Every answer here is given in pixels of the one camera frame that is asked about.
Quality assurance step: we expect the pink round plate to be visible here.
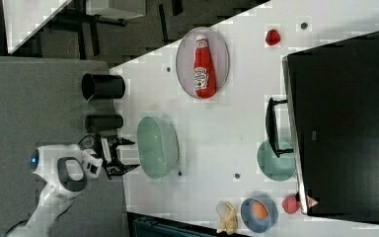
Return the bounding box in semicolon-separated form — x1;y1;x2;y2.
176;27;230;99

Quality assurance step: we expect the blue bowl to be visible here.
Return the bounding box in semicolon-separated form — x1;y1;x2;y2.
241;196;277;233

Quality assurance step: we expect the peeled banana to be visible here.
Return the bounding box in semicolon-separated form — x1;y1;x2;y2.
216;201;238;235

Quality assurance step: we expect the red strawberry toy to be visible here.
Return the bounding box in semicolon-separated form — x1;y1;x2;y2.
282;196;300;214

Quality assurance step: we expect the green bowl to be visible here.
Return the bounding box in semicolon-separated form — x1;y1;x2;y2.
257;140;296;182

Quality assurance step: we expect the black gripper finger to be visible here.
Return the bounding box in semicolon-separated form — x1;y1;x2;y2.
108;165;138;180
113;137;134;149

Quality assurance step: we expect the orange fruit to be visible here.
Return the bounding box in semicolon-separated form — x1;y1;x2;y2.
252;200;268;219

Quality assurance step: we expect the red ketchup bottle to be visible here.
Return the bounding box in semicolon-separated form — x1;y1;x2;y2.
193;35;216;99

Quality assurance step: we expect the green plastic strainer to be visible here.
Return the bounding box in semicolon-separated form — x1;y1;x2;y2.
137;117;179;179

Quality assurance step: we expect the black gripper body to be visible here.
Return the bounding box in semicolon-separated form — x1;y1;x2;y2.
97;135;116;176

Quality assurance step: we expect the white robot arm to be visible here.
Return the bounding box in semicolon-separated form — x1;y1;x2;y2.
4;136;135;237

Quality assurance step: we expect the large black cup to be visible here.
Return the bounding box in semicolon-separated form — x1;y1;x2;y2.
81;73;125;100

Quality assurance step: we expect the black toaster oven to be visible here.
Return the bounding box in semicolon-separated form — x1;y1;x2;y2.
265;31;379;224

